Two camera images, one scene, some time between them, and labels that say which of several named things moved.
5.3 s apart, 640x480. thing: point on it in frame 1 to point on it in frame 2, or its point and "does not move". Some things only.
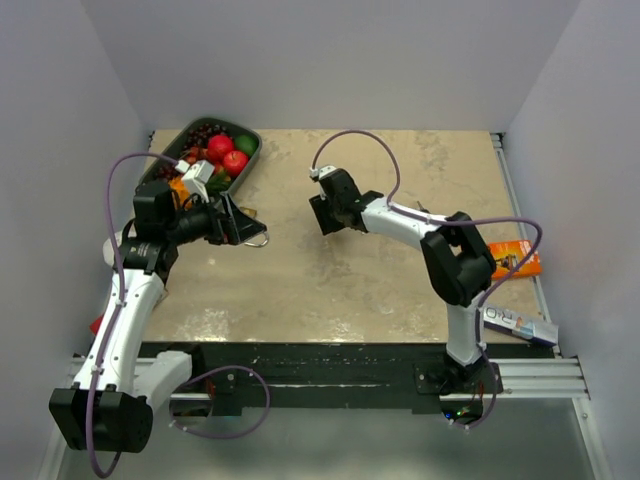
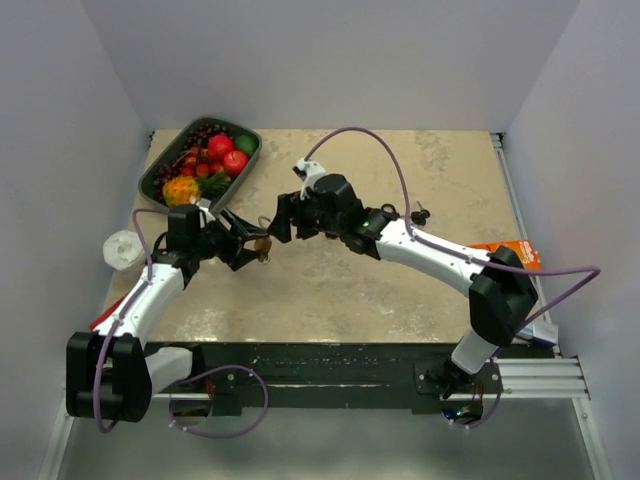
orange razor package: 508,254 does not move
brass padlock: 252,212 to 263,244
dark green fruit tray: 209,154 does not move
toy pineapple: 176,184 does not move
